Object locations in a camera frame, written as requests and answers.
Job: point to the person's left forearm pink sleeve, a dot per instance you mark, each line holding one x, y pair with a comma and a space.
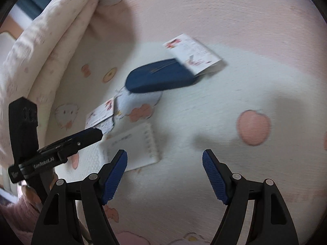
18, 219

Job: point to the pink white printed bed sheet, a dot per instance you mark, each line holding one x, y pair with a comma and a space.
230, 107

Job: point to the cream folded quilt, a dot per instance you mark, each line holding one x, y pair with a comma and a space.
38, 56

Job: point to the white floral card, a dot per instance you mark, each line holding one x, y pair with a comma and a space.
196, 53
101, 114

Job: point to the white spiral notebook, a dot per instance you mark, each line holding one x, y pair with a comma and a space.
138, 145

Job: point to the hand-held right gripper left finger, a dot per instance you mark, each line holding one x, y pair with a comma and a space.
115, 176

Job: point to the navy blue glasses case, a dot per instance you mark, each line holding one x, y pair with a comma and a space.
158, 77

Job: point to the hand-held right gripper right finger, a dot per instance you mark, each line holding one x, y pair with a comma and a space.
214, 176

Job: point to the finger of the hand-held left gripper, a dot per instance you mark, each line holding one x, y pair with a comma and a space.
84, 136

